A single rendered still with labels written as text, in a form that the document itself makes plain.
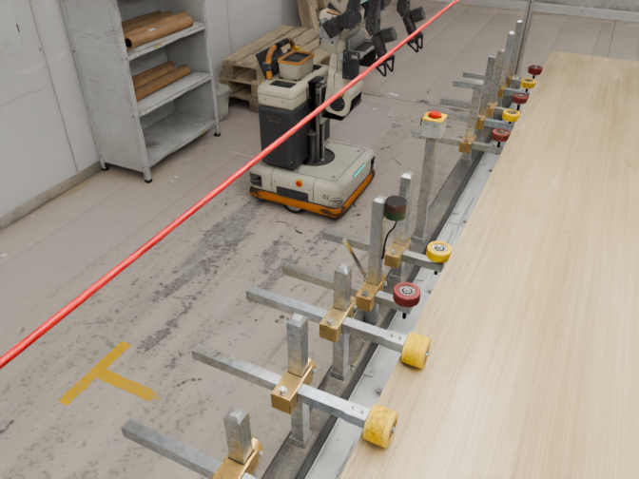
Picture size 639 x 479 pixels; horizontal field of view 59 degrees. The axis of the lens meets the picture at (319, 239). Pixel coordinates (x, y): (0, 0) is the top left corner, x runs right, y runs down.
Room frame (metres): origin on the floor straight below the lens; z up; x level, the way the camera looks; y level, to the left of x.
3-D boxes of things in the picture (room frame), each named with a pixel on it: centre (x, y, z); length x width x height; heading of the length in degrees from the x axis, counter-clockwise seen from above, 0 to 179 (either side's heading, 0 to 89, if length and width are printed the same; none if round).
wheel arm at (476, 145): (2.46, -0.65, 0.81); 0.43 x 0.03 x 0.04; 64
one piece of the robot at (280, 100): (3.40, 0.12, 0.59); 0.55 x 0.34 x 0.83; 154
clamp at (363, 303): (1.33, -0.16, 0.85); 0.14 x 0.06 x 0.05; 154
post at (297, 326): (0.90, 0.05, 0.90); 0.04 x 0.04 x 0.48; 64
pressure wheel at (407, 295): (1.26, -0.26, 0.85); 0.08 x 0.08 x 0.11
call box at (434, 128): (1.81, -0.39, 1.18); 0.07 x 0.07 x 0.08; 64
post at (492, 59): (2.70, -0.83, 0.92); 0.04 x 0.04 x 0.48; 64
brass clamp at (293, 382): (0.88, 0.06, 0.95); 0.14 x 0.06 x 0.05; 154
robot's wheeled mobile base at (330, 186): (3.36, 0.04, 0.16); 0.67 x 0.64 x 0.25; 64
